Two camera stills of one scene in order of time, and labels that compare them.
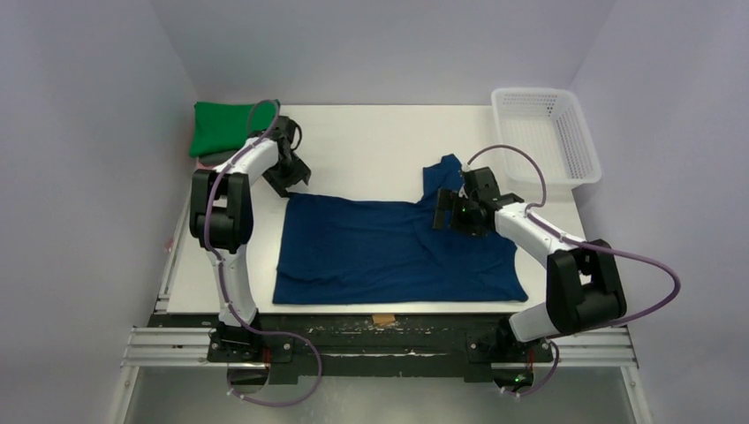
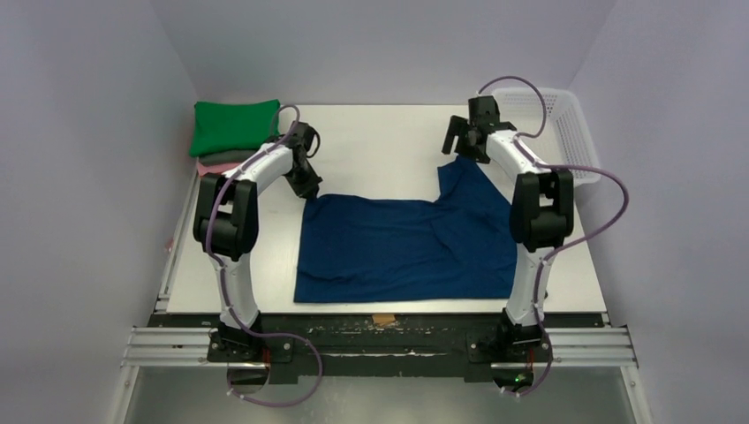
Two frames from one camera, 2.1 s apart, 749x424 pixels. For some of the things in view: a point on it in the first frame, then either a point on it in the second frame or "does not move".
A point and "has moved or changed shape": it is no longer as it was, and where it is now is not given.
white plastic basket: (550, 125) does not move
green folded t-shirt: (223, 127) does not move
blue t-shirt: (365, 249) has moved or changed shape
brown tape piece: (383, 319) does not move
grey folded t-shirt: (217, 159) does not move
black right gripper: (447, 209) -> (466, 136)
